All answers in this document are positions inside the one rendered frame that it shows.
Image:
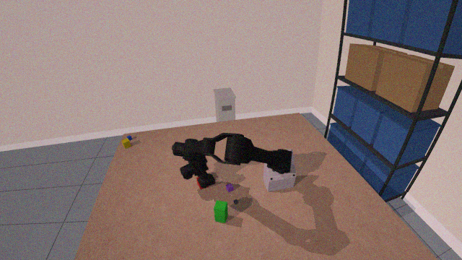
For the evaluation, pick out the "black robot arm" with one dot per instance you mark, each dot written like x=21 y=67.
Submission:
x=239 y=149

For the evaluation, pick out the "yellow block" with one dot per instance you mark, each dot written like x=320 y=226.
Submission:
x=126 y=143

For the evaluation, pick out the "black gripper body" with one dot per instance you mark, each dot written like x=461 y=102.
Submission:
x=206 y=179

